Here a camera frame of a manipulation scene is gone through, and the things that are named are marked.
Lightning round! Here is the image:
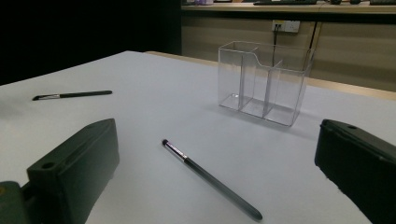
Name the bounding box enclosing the white wall socket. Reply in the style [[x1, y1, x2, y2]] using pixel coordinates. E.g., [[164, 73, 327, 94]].
[[271, 20, 302, 34]]

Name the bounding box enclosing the white table mat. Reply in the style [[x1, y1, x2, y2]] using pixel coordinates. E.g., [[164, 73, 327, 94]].
[[0, 50, 396, 224]]

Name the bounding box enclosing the clear acrylic organizer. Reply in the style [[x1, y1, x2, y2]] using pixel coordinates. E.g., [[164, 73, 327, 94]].
[[217, 40, 315, 128]]

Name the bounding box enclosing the black keyboard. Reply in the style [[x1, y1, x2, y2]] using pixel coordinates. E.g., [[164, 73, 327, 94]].
[[252, 0, 318, 7]]

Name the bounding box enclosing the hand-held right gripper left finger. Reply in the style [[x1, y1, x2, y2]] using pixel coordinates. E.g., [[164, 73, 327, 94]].
[[26, 118, 120, 224]]

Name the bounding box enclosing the angled black makeup brush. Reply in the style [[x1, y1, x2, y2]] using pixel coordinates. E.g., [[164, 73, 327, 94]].
[[32, 90, 114, 102]]

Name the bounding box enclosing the black power cable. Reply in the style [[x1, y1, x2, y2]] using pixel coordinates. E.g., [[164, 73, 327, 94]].
[[272, 24, 279, 68]]

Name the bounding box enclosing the thin dark-handled makeup brush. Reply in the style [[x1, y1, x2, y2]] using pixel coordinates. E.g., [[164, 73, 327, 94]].
[[161, 138, 263, 222]]

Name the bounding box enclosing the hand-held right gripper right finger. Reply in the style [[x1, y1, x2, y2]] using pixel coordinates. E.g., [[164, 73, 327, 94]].
[[314, 119, 396, 224]]

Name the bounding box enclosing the black curtain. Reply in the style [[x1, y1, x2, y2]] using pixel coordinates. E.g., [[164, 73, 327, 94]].
[[0, 0, 183, 87]]

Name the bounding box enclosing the light wooden desk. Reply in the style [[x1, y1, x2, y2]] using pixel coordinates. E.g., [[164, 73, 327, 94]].
[[181, 1, 396, 50]]

